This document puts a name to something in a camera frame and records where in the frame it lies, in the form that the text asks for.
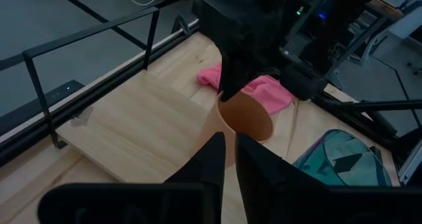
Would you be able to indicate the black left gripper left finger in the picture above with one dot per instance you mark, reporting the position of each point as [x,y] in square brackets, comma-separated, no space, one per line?
[198,201]

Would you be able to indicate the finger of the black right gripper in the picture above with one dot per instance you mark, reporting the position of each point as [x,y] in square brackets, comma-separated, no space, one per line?
[235,79]

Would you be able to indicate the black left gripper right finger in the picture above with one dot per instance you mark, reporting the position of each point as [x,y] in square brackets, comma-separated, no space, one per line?
[270,197]

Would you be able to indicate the blue translucent plastic cup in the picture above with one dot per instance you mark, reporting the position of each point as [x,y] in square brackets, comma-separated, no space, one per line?
[343,161]

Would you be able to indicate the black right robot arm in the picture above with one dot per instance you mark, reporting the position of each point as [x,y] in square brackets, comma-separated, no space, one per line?
[329,36]

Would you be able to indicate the pink cloth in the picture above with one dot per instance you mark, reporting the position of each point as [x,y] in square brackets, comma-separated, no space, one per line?
[270,94]

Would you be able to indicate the black rig base beam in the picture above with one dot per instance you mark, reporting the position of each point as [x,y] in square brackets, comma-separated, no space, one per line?
[362,118]

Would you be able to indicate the white panel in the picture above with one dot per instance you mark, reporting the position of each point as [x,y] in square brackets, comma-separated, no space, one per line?
[412,164]

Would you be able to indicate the black box with indicator light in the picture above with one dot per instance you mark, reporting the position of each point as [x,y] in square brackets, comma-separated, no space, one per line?
[62,92]

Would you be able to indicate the wooden shelf with black frame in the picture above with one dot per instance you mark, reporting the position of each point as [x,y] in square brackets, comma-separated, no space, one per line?
[138,128]

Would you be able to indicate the black table edge rail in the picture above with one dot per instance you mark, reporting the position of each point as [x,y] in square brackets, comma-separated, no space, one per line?
[99,92]

